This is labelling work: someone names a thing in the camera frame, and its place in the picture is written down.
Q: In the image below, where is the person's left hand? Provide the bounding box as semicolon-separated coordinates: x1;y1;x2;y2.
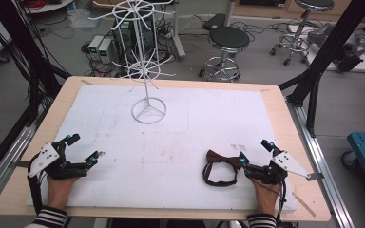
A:
46;175;81;212

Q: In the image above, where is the person's right hand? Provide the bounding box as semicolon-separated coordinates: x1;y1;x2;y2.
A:
249;178;282;217

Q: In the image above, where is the white wire display rack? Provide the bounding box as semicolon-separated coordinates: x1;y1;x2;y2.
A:
87;0;177;125

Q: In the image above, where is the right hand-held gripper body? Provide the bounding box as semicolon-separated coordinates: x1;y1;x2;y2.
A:
243;150;313;186

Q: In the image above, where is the left hand-held gripper black cable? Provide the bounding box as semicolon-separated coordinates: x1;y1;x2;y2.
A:
27;175;45;217

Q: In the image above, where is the hand-held gripper black cable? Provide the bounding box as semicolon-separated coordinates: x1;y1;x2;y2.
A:
27;175;45;217
276;180;288;224

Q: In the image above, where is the black flat case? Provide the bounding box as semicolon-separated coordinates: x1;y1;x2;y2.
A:
202;12;227;32

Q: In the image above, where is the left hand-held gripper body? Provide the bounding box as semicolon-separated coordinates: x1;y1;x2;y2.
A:
27;141;89;181

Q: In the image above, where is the white floor board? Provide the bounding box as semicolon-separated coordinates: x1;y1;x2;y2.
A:
286;23;365;74

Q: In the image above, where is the black metal frame post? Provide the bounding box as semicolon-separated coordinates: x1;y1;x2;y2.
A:
0;0;70;127
278;0;365;138

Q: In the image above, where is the person's left striped sleeve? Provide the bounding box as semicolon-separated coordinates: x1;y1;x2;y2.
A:
24;205;68;228

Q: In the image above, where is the person's striped sleeve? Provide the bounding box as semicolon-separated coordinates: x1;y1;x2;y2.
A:
24;205;68;228
246;213;279;228

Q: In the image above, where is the dark red bow tie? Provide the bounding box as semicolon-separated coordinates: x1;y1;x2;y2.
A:
202;149;243;188

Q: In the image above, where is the thin wooden stick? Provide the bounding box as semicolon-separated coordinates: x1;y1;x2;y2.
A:
291;191;317;219

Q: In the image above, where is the grey bench power supply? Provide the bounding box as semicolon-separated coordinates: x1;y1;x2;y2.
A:
87;34;105;62
97;37;114;65

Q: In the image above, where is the right hand-held gripper black cable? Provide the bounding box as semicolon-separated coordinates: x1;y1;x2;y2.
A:
276;180;288;224

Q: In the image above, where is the aluminium rail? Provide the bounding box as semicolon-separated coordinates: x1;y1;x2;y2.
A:
285;98;355;228
0;104;50;210

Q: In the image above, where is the white foam mat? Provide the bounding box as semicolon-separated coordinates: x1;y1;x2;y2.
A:
26;83;298;213

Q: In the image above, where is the grey metal bracket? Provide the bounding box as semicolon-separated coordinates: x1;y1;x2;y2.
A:
306;172;325;182
9;160;30;169

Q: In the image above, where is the black computer tower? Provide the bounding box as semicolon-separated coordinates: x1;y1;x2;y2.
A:
111;19;156;63

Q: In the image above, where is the person's right striped sleeve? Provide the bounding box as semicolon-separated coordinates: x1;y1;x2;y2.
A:
246;213;279;228

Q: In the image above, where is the black round stool chrome base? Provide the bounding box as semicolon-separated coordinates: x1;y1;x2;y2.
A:
269;0;336;67
198;26;251;83

